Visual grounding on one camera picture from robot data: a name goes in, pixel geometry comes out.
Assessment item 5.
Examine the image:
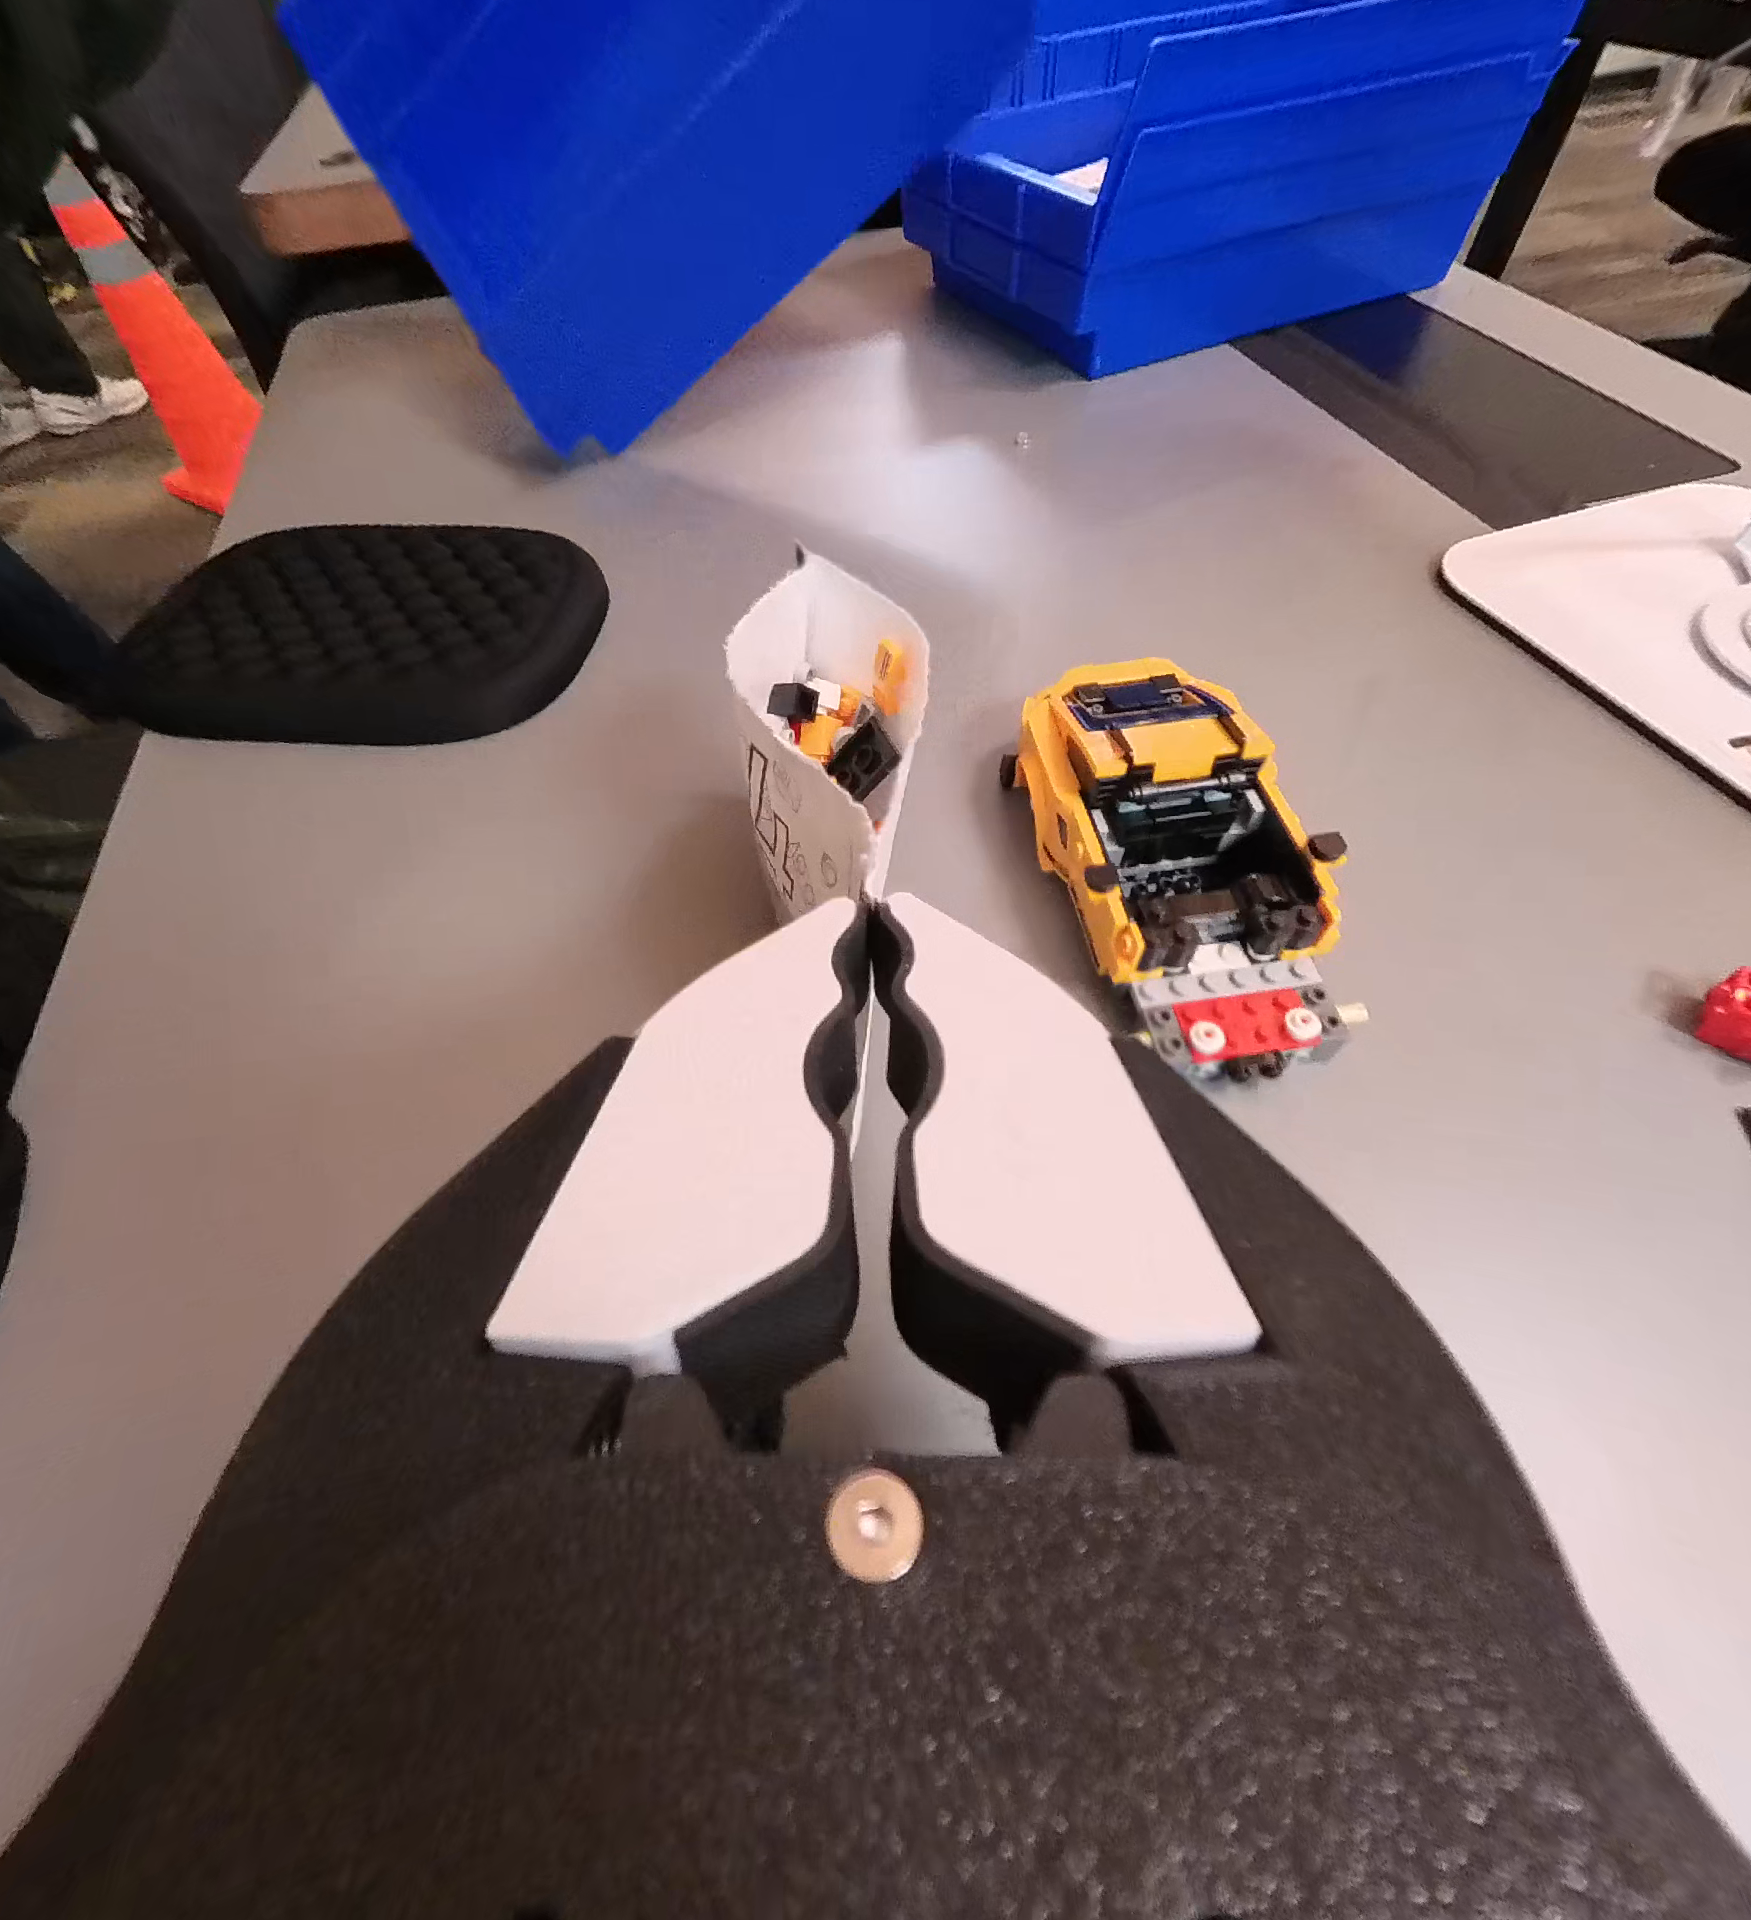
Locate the brown wooden table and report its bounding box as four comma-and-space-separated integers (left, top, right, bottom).
242, 90, 420, 259

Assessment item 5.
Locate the white rounded mat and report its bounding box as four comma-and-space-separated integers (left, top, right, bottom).
1439, 480, 1751, 862

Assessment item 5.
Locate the black textured armrest pad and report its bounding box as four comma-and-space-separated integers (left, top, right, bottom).
108, 524, 610, 749

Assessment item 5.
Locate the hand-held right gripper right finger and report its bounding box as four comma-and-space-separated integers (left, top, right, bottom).
871, 895, 1264, 1372

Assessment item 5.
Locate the blue plastic storage bin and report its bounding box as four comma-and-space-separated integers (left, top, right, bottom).
277, 0, 1036, 456

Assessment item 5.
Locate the small white printed paper bag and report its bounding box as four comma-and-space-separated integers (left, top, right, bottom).
725, 544, 935, 1161

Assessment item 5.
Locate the black metal table leg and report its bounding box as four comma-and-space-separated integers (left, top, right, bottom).
1468, 45, 1604, 278

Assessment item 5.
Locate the orange traffic cone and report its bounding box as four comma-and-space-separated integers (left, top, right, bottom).
44, 156, 266, 516

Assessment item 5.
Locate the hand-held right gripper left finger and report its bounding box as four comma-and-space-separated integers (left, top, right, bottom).
487, 895, 876, 1375

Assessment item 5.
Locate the yellow lego car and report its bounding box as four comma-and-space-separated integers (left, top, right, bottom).
999, 657, 1375, 1085

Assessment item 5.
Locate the black office chair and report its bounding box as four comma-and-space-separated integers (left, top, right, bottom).
1657, 117, 1751, 412

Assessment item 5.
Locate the stack of blue storage bins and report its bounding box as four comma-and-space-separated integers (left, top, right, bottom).
900, 0, 1587, 379

